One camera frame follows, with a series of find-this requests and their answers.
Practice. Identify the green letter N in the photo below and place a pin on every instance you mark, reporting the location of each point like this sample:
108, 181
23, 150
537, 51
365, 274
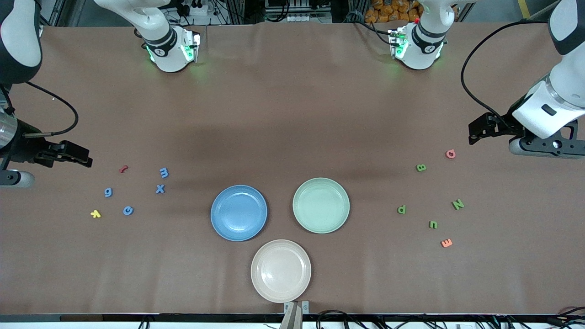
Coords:
458, 204

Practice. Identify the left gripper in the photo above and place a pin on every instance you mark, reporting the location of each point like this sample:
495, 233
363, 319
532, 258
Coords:
506, 127

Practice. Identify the green letter p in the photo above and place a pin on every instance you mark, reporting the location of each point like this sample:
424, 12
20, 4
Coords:
401, 209

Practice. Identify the heap of orange objects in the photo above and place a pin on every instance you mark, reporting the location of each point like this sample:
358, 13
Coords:
388, 11

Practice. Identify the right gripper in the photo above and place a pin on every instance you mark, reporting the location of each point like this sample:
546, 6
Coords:
23, 149

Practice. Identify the pink beige plate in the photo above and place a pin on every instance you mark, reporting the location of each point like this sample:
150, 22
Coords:
281, 271

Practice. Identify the pink letter Q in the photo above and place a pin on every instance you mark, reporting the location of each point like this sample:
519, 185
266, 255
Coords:
447, 154

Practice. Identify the white power strip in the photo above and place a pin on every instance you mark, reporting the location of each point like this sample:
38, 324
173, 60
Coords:
196, 9
301, 18

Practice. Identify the green letter B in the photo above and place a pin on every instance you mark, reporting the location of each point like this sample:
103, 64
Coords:
421, 167

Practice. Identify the yellow letter k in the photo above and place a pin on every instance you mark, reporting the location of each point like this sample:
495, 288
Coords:
95, 213

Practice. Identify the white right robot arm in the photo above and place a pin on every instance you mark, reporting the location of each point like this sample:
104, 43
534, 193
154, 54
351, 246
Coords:
167, 50

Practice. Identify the blue plate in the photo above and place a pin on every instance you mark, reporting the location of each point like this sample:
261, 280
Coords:
239, 213

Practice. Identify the blue letter m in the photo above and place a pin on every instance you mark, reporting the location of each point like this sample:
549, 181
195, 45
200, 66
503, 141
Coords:
164, 172

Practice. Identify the blue letter g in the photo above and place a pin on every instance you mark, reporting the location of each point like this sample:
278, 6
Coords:
108, 192

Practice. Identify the orange letter E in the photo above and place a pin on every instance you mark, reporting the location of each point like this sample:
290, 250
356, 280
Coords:
446, 243

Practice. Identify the blue letter x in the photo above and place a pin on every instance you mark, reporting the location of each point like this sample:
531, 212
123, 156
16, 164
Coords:
160, 188

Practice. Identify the black table edge rail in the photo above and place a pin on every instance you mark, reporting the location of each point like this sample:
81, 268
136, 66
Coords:
183, 317

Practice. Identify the blue letter c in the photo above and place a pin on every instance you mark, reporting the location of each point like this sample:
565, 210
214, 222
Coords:
124, 210

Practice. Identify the aluminium frame profile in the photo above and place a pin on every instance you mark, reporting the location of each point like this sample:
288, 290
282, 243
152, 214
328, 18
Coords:
237, 11

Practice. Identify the green plate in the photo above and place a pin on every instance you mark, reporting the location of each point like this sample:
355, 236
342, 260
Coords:
321, 205

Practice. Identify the table cover sheet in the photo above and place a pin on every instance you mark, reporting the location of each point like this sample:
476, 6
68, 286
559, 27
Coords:
292, 114

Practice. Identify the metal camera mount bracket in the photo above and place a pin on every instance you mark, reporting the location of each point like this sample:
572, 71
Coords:
305, 307

